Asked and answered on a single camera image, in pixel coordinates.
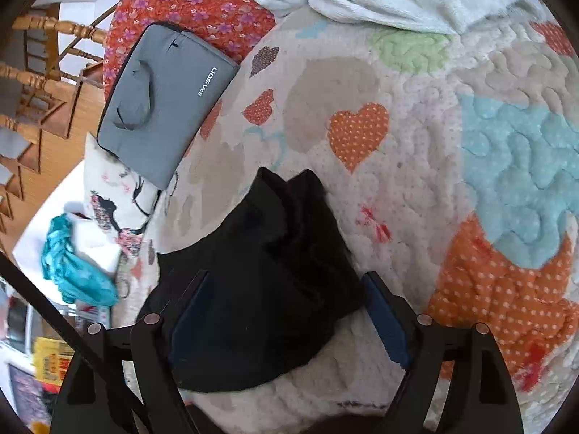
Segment white girl print pillow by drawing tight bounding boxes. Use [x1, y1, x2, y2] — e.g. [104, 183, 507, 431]
[84, 133, 160, 259]

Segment teal cloth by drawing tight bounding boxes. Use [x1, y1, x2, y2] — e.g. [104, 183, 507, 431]
[40, 214, 118, 307]

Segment wooden chair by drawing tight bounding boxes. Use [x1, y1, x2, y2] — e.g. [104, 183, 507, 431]
[1, 0, 107, 253]

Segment black pants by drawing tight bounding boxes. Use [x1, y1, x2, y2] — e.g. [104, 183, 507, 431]
[141, 167, 363, 393]

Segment red floral pillow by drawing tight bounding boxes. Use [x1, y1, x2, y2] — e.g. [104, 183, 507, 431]
[103, 0, 276, 93]

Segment yellow box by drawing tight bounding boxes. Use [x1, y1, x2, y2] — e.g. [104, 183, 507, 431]
[32, 337, 75, 387]

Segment white box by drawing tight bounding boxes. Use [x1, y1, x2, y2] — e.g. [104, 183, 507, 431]
[66, 212, 121, 277]

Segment grey laptop bag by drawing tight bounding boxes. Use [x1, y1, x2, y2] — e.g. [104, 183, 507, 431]
[97, 22, 238, 190]

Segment heart patterned quilt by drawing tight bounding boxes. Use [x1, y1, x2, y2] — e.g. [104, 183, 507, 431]
[112, 10, 578, 433]

